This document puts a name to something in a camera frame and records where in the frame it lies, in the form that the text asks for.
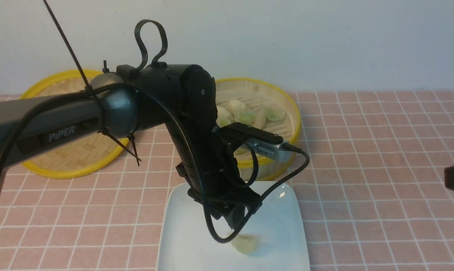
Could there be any large green dumpling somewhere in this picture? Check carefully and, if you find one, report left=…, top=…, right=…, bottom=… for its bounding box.
left=230, top=234, right=261, bottom=254

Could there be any green dumpling back right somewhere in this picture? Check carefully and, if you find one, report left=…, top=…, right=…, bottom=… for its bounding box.
left=264, top=107, right=286, bottom=122

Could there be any pale dumpling centre left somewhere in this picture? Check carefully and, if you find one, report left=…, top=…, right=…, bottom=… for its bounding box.
left=216, top=106, right=233, bottom=122

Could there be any white square ceramic plate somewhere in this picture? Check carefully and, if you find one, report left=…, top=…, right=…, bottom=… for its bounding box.
left=157, top=184, right=311, bottom=271

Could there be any yellow rimmed bamboo steamer basket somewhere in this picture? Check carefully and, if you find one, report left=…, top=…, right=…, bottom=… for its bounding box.
left=216, top=78, right=301, bottom=182

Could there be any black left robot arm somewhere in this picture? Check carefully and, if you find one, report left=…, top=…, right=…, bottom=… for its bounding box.
left=0, top=63, right=262, bottom=231

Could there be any green dumpling centre back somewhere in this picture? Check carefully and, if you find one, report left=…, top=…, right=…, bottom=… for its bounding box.
left=234, top=110, right=257, bottom=126

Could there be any yellow rimmed bamboo steamer lid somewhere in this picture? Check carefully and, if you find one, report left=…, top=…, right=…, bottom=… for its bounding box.
left=20, top=70, right=123, bottom=180

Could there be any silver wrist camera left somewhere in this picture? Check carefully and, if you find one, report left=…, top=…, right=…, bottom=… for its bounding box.
left=220, top=123, right=292, bottom=162

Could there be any white dumpling back middle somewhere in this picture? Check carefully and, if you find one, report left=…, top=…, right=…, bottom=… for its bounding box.
left=227, top=99, right=247, bottom=115

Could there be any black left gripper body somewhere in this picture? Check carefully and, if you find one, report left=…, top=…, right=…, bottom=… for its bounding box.
left=166, top=113, right=262, bottom=220

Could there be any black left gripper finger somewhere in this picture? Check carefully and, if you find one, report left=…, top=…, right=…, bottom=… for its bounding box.
left=227, top=208, right=249, bottom=231

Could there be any black camera cable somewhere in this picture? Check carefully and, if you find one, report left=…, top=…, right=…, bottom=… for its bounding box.
left=0, top=84, right=310, bottom=244

